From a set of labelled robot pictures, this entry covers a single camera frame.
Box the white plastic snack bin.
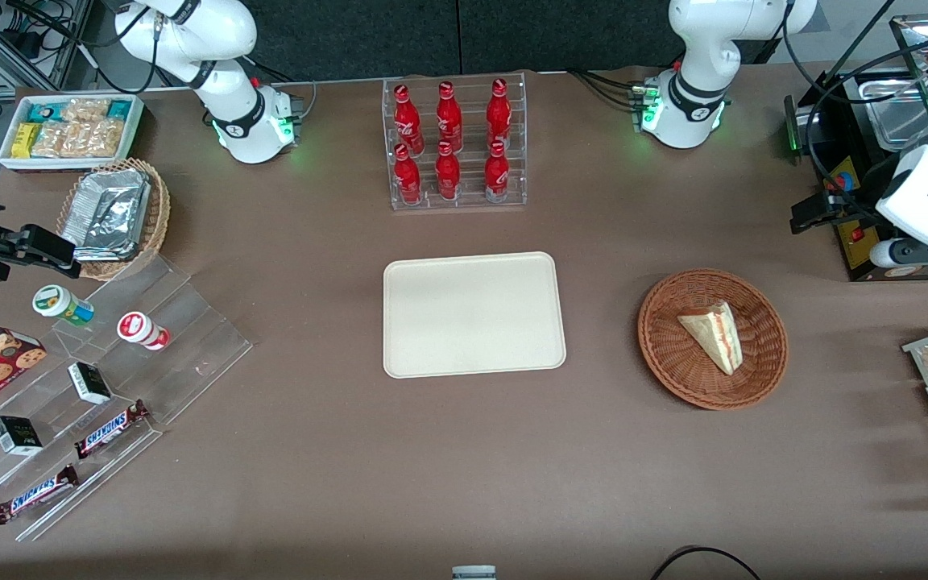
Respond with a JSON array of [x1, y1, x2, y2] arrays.
[[0, 93, 145, 172]]

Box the black left base cables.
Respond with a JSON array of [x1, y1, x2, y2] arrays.
[[567, 68, 644, 112]]

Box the small black white box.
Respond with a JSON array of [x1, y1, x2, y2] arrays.
[[0, 416, 44, 457], [68, 362, 113, 405]]

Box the silver foil packet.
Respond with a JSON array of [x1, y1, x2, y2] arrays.
[[61, 168, 151, 263]]

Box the black looped table cable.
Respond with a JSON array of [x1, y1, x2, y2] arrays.
[[649, 546, 763, 580]]

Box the black background cable bundle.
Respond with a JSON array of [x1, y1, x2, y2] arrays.
[[9, 0, 159, 93]]

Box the clear acrylic bottle rack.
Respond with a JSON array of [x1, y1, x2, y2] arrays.
[[382, 72, 528, 212]]

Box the red cola bottle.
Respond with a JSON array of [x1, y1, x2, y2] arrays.
[[487, 78, 512, 150], [484, 140, 511, 203], [437, 81, 463, 152], [394, 84, 425, 155], [394, 143, 422, 205], [435, 142, 462, 201]]

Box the triangular sandwich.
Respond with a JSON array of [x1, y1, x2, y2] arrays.
[[677, 300, 744, 376]]

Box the round brown wicker basket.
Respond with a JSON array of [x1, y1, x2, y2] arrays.
[[637, 268, 789, 412]]

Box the red lid white cup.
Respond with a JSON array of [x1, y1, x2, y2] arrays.
[[117, 311, 171, 351]]

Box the black food warmer machine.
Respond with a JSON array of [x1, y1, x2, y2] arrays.
[[784, 12, 928, 283]]

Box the brown Snickers bar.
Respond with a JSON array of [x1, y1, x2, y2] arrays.
[[74, 400, 151, 460], [0, 465, 80, 525]]

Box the thin black rod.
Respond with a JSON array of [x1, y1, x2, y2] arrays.
[[822, 0, 898, 88]]

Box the cream plastic tray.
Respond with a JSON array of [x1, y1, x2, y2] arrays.
[[383, 251, 567, 379]]

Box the clear cracker packet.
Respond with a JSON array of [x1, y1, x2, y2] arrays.
[[31, 121, 78, 158], [73, 119, 125, 158], [61, 98, 110, 123]]

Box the steel warmer pan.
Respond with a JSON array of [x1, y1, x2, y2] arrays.
[[865, 77, 928, 151]]

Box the oval tan wicker basket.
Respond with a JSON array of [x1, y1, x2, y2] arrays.
[[56, 158, 172, 281]]

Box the clear acrylic step display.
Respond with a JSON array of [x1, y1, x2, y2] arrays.
[[0, 254, 254, 542]]

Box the black right base cable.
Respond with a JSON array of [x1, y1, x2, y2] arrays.
[[248, 56, 318, 122]]

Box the green lid white cup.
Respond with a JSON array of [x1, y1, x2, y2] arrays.
[[32, 284, 96, 327]]

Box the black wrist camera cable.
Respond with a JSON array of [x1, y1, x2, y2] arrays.
[[782, 0, 928, 198]]

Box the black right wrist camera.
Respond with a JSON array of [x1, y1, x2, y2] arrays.
[[0, 187, 82, 283]]

